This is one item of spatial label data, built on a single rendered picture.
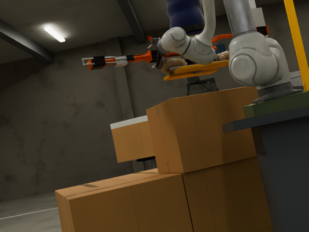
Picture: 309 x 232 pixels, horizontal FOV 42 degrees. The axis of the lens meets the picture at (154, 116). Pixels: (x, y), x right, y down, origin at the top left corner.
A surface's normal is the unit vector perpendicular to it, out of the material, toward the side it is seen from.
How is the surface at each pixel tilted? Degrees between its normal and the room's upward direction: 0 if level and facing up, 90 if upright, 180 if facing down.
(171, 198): 90
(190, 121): 90
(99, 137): 90
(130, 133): 90
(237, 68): 101
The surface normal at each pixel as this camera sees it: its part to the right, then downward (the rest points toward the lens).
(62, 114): -0.08, -0.06
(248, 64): -0.58, 0.26
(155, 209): 0.30, -0.13
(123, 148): -0.45, 0.03
